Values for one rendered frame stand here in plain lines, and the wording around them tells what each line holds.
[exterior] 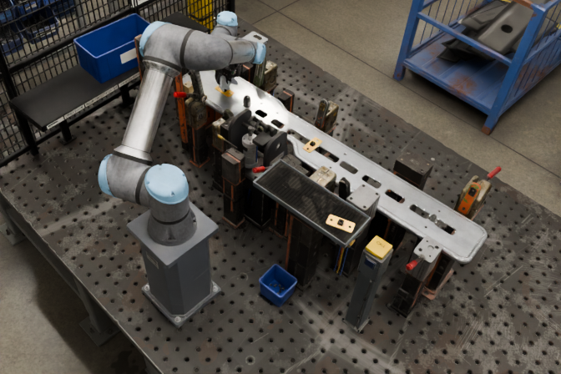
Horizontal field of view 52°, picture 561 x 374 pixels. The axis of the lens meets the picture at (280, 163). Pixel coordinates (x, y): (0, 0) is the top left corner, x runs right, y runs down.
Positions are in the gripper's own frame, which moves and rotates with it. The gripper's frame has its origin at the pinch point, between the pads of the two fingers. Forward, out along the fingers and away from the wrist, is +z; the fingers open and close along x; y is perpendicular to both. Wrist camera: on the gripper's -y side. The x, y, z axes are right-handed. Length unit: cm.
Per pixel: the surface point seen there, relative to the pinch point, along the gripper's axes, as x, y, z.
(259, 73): 14.9, 6.2, -2.1
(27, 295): -93, -45, 102
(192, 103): -18.3, 0.3, -2.9
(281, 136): -19, 46, -16
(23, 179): -74, -46, 32
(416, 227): -7, 97, 2
